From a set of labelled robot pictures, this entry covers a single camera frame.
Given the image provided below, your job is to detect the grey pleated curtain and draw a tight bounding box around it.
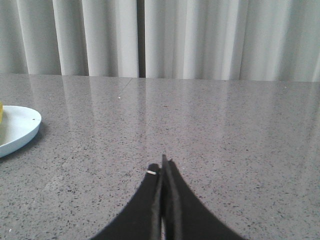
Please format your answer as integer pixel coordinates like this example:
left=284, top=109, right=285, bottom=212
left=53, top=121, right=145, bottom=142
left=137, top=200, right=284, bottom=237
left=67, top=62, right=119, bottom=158
left=0, top=0, right=320, bottom=82

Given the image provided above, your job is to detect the yellow corn cob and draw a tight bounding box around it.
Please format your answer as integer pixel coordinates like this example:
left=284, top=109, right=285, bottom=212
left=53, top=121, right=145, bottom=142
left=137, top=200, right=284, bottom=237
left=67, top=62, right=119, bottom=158
left=0, top=101, right=4, bottom=124

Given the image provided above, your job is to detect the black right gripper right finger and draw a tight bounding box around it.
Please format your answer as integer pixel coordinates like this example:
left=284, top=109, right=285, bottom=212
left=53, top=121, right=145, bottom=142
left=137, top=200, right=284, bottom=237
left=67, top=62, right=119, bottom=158
left=161, top=155, right=243, bottom=240

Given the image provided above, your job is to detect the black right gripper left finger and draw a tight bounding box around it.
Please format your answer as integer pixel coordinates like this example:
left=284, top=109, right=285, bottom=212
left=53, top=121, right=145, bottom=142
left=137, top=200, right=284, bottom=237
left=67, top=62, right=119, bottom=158
left=92, top=163, right=162, bottom=240

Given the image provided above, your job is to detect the light blue round plate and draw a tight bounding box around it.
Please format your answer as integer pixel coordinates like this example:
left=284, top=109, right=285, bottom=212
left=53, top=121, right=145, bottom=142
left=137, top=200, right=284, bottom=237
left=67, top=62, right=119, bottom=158
left=0, top=105, right=42, bottom=157

